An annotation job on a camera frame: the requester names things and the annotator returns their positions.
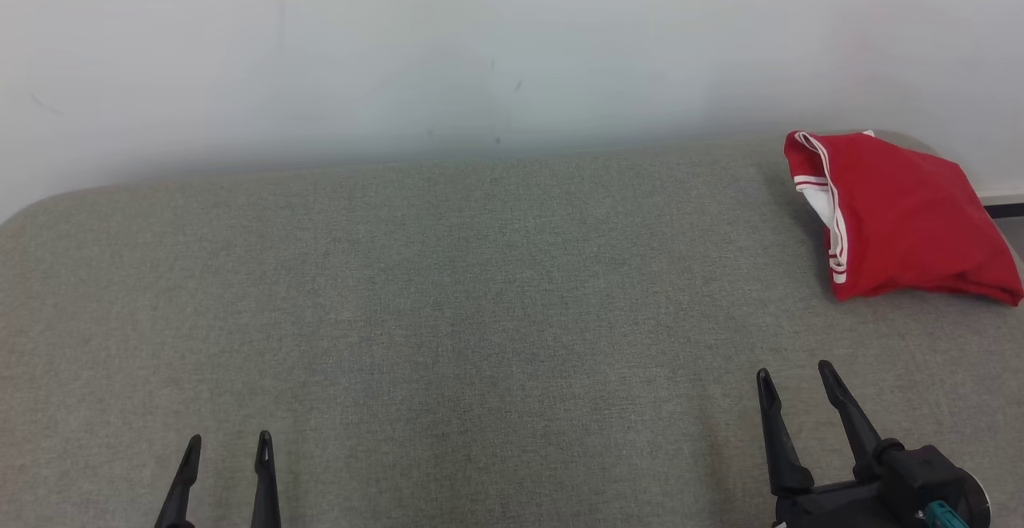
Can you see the white baseboard strip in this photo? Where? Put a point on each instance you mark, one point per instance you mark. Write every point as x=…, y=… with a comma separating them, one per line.
x=1004, y=198

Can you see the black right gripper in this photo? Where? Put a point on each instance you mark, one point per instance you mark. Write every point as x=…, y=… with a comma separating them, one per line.
x=840, y=508

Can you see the red shirt with white sleeves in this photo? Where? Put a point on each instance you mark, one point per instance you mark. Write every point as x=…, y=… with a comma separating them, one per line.
x=904, y=224

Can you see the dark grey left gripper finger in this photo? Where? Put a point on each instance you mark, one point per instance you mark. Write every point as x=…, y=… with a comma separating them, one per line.
x=180, y=488
x=266, y=488

